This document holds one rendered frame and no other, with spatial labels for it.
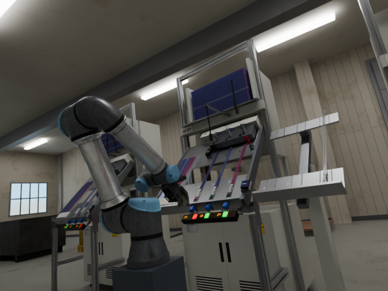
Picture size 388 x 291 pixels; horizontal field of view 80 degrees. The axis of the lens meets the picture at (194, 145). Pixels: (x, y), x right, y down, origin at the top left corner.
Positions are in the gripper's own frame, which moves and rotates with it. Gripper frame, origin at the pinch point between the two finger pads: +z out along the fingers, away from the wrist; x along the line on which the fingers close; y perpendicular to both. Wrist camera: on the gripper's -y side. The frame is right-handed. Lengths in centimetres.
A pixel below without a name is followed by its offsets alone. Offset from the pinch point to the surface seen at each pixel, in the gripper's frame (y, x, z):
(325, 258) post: 10, 60, 32
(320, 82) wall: -450, 47, 138
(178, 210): -2.4, -13.5, 7.1
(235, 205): -2.4, 25.3, 8.0
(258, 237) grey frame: 8.9, 35.5, 18.4
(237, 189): -11.4, 25.5, 5.0
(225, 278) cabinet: 8, -5, 61
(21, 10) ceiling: -153, -205, -200
